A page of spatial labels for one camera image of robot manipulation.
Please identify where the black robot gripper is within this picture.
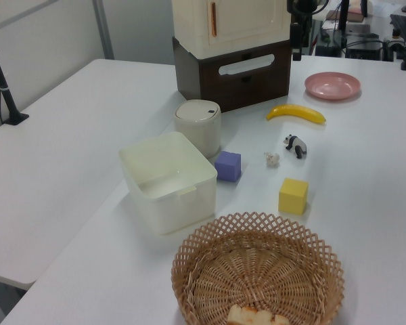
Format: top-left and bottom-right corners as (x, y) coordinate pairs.
(286, 0), (326, 62)

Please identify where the beige lidded trash can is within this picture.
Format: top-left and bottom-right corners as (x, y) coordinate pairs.
(173, 99), (223, 159)

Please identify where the black monitor stand pole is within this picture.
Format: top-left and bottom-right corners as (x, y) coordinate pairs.
(337, 0), (352, 35)

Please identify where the beige pink box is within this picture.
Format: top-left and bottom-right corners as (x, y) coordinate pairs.
(324, 7), (365, 24)

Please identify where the pink plastic plate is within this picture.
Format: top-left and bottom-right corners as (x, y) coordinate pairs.
(304, 72), (363, 101)

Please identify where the black electronics box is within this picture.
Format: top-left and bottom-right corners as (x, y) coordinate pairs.
(344, 39), (384, 62)

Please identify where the dark brown drawer box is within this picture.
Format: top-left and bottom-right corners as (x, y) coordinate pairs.
(172, 36), (293, 114)

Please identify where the yellow toy banana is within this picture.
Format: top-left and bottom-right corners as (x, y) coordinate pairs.
(265, 104), (327, 125)

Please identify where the black white panda figurine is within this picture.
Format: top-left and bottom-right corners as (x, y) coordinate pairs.
(284, 133), (309, 161)

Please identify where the small white animal figurine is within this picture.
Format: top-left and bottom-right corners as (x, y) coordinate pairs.
(263, 152), (281, 169)

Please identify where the purple foam cube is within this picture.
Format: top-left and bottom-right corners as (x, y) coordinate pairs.
(214, 150), (242, 184)

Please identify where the yellow foam cube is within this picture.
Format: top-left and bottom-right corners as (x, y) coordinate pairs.
(278, 177), (309, 215)

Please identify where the cream plastic storage box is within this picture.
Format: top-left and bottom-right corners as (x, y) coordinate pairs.
(118, 131), (219, 236)

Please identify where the woven wicker basket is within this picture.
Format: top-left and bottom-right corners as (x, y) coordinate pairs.
(170, 211), (346, 325)

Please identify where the toy bread slice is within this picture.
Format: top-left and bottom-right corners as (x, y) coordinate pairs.
(227, 303), (290, 325)

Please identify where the cream cabinet with orange handle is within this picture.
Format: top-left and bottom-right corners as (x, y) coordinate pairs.
(171, 0), (291, 59)

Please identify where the black camera stand pole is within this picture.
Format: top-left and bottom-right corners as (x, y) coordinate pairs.
(0, 26), (30, 127)

